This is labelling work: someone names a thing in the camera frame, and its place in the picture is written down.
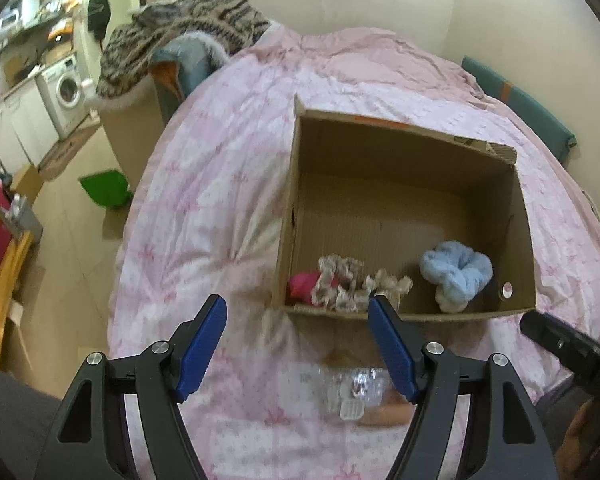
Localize cream lace scrunchie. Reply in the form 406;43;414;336
364;269;413;310

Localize white kitchen cabinets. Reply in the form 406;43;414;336
0;79;59;174

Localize brown patterned knit blanket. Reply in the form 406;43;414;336
95;0;272;100

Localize beige lace scrunchie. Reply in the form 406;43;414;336
310;254;368;313

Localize teal cushion with orange stripe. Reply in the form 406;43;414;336
460;55;577;164

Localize open cardboard box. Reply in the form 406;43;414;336
271;104;536;322

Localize white fluffy scrunchie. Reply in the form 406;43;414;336
434;286;468;314

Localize blue fur-trimmed jacket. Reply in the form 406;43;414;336
148;32;230;122

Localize clear plastic accessory bag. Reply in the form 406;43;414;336
314;367;390;422

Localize peach soft tube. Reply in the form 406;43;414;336
358;390;415;427

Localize pink patterned quilt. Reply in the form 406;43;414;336
108;26;600;479

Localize white washing machine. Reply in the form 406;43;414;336
35;54;88;140

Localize dark hanging garment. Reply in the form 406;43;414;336
87;0;111;42

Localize beige laundry box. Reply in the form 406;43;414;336
87;75;166;191

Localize brown door mat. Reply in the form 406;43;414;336
38;118;100;182

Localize light blue fluffy scrunchie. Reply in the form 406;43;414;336
419;240;493;304

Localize grey small bin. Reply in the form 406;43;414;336
6;193;43;245

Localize wooden yellow chair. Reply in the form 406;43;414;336
0;231;33;368

